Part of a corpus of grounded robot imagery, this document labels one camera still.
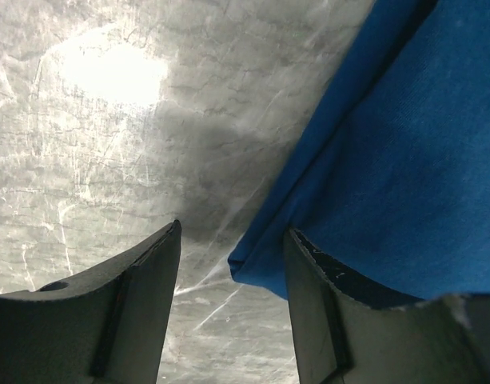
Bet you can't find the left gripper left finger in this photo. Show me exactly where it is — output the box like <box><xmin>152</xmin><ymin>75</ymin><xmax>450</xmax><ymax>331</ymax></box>
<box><xmin>0</xmin><ymin>221</ymin><xmax>181</xmax><ymax>383</ymax></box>

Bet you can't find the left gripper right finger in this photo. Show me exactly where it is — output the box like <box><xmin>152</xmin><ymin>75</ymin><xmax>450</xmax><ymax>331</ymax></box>
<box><xmin>284</xmin><ymin>229</ymin><xmax>490</xmax><ymax>383</ymax></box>

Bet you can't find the blue t shirt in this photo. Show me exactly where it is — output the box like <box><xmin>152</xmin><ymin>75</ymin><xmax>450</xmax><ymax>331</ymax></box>
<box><xmin>228</xmin><ymin>0</ymin><xmax>490</xmax><ymax>298</ymax></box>

